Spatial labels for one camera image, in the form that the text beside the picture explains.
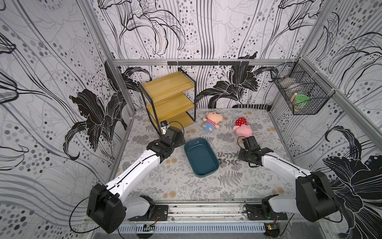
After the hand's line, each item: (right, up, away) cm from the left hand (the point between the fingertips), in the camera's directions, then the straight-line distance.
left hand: (176, 141), depth 82 cm
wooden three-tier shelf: (-2, +24, -4) cm, 24 cm away
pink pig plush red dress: (+43, +6, +17) cm, 47 cm away
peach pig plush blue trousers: (+24, +13, +22) cm, 35 cm away
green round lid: (+68, +24, -3) cm, 72 cm away
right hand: (+41, -9, +9) cm, 43 cm away
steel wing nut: (+27, -10, +11) cm, 31 cm away
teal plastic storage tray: (+15, -13, +9) cm, 22 cm away
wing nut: (+27, -14, +8) cm, 31 cm away
